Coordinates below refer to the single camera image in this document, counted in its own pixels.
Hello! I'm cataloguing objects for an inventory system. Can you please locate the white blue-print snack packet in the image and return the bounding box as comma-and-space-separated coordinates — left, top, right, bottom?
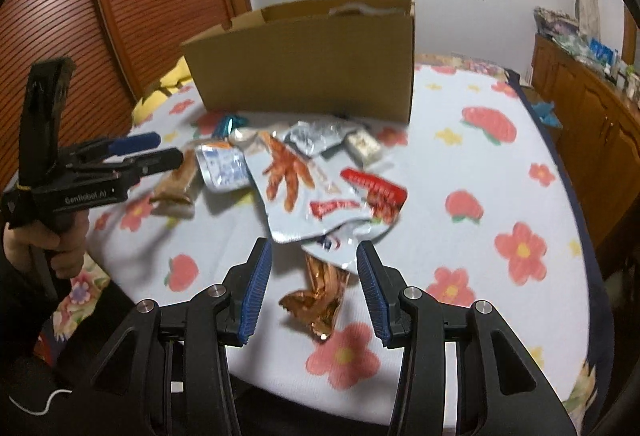
195, 141, 251, 192

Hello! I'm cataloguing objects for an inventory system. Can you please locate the white cube snack packet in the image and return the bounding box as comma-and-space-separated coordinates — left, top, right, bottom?
345, 128, 385, 167

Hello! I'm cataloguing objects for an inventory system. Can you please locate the white cord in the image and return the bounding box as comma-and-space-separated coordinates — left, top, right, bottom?
9, 388, 71, 417

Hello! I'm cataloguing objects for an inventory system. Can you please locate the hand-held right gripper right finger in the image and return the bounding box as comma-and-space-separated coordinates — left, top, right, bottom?
356, 240, 581, 436

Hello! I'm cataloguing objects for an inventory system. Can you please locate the flower print bed sheet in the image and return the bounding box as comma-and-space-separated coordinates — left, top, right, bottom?
15, 53, 608, 417

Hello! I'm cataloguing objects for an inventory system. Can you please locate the white red-print snack packet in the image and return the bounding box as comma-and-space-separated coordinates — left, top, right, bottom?
302, 221, 391, 274

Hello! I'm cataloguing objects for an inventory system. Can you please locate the group of small bottles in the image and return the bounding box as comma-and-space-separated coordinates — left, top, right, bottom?
607, 51, 640, 103

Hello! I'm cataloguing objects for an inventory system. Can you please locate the large silver chicken-feet packet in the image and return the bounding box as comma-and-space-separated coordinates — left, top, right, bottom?
248, 131, 376, 244

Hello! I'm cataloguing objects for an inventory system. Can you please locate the colourful floral quilt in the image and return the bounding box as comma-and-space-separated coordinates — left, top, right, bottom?
47, 253, 112, 347

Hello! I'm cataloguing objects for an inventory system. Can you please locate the wooden slatted wardrobe door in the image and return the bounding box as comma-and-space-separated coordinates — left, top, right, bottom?
0, 0, 251, 197

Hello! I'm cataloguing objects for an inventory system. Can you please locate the beige snack bar packet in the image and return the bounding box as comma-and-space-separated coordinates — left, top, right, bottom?
150, 153, 201, 219

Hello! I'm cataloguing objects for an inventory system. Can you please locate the yellow plush toy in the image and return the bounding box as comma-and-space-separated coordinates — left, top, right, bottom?
131, 56, 196, 124

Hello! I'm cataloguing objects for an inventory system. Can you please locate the person's left hand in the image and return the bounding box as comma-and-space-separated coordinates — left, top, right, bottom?
2, 208, 92, 279

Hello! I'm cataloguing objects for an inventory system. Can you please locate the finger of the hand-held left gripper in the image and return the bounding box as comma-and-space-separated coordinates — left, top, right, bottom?
70, 147, 185, 183
62, 132, 162, 159

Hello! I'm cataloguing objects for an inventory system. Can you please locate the blue packet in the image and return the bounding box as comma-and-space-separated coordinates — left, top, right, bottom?
587, 38, 613, 64

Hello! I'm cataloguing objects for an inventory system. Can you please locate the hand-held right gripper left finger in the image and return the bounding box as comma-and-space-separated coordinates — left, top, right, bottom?
60, 237, 274, 436

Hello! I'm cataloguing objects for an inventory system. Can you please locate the silver snack packet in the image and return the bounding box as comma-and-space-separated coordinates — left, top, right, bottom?
282, 120, 361, 159

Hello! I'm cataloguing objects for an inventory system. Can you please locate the wooden cabinet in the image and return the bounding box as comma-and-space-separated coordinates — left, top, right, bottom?
530, 33, 640, 267

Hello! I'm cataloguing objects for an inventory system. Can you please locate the stack of folded fabrics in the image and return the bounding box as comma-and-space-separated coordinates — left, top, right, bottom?
534, 6, 581, 47

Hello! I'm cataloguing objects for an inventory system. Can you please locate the brown cardboard box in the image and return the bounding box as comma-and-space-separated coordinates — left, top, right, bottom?
181, 0, 416, 124

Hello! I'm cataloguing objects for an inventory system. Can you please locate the red snack packet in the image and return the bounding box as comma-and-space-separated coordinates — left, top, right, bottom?
340, 168, 408, 224

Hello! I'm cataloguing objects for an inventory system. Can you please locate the copper foil snack packet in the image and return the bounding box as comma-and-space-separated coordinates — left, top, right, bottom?
279, 253, 353, 342

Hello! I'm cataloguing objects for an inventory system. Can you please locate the teal foil candy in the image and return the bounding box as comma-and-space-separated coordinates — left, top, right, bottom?
215, 114, 249, 139

